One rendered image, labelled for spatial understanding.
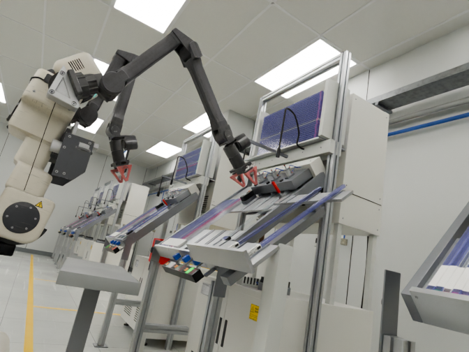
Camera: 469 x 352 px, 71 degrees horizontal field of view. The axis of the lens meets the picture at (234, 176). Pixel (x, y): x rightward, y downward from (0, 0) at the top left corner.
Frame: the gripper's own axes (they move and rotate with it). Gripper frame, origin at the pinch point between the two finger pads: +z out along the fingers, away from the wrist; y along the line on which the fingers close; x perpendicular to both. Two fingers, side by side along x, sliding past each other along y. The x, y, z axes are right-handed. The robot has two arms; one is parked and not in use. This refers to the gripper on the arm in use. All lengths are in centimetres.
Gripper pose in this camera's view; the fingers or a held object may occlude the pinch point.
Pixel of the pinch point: (249, 184)
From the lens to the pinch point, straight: 148.7
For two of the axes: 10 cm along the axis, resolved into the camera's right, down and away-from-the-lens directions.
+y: -5.2, 1.2, 8.5
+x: -7.1, 4.9, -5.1
